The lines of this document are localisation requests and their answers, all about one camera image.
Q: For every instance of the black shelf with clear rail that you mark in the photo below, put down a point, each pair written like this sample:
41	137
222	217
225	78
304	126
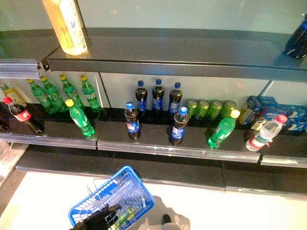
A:
156	139
60	160
187	172
57	129
263	179
287	148

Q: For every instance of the silver right robot leg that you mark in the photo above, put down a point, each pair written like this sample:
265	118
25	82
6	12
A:
166	219

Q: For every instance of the blue Oreo cookie pack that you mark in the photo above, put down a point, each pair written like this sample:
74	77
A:
295	111
297	125

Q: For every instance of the small tan snack pack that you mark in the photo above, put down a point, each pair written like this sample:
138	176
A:
257	124

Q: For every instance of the clear water bottle red label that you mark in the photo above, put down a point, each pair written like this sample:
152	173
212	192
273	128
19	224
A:
263	135

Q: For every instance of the small yellow tea bottle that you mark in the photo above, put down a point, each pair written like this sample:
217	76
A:
14	95

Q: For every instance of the Coca-Cola bottle red cap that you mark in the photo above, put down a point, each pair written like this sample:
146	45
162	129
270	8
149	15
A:
22	116
3	122

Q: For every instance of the green Sprite bottle yellow cap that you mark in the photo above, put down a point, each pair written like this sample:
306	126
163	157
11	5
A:
221	130
54	95
38	95
70	92
80	119

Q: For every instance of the green drink can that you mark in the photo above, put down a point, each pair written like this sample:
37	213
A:
191	107
227	106
202	109
214	109

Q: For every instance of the Pepsi cola bottle blue cap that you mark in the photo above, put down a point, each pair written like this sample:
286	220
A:
158	95
178	130
132	124
141	95
175	98
297	40

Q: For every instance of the grey shelf with clear rail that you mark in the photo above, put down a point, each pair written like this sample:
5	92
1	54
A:
24	45

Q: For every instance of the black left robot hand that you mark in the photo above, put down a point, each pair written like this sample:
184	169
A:
93	221

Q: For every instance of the green bottle in basket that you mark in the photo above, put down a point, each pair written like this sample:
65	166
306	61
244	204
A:
126	215

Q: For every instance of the blue plastic shopping basket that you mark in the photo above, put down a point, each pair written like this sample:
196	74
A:
144	210

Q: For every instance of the large yellow tea bottle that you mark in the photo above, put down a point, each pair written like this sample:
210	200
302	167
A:
67	28

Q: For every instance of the grey metal shelf without rail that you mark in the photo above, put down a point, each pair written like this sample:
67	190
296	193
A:
168	50

